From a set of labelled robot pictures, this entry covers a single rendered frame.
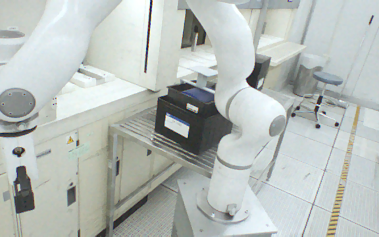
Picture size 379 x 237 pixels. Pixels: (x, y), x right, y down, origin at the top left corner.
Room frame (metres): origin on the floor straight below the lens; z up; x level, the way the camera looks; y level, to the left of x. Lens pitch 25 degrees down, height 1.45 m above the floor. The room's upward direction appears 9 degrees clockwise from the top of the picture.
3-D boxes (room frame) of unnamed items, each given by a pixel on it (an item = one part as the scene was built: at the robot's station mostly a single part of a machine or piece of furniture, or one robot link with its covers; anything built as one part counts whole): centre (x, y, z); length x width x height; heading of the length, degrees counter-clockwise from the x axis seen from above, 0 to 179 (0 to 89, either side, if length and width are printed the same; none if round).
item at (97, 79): (1.53, 0.59, 0.89); 0.22 x 0.21 x 0.04; 63
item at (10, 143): (0.46, 0.31, 1.12); 0.10 x 0.07 x 0.11; 38
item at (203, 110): (1.30, -0.02, 0.93); 0.24 x 0.20 x 0.32; 55
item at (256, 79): (2.13, -0.33, 0.89); 0.29 x 0.29 x 0.25; 67
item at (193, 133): (1.30, -0.02, 0.85); 0.28 x 0.28 x 0.17; 55
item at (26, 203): (0.42, 0.28, 1.03); 0.03 x 0.03 x 0.07; 38
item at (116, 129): (1.69, -0.19, 0.38); 1.30 x 0.60 x 0.76; 153
